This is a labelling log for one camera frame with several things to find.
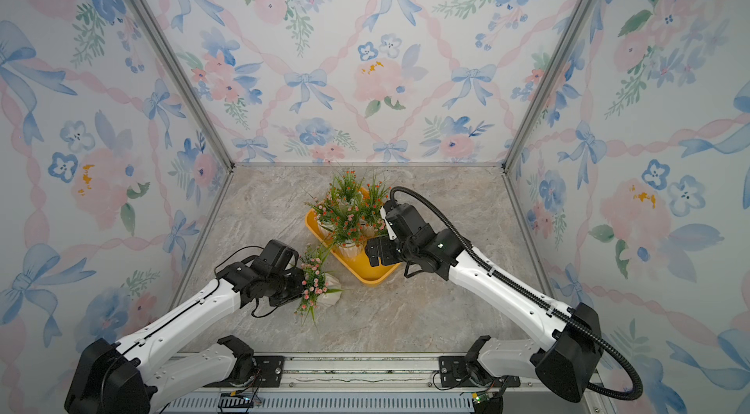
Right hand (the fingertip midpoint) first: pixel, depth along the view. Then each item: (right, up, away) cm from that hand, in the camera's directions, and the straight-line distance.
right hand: (371, 233), depth 77 cm
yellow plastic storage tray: (-5, -11, +15) cm, 19 cm away
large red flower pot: (0, +9, +15) cm, 18 cm away
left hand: (-17, -16, +5) cm, 24 cm away
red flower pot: (-8, +2, +7) cm, 10 cm away
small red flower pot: (-9, +11, +18) cm, 23 cm away
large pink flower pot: (-13, -13, -6) cm, 19 cm away
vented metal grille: (-10, -40, -7) cm, 42 cm away
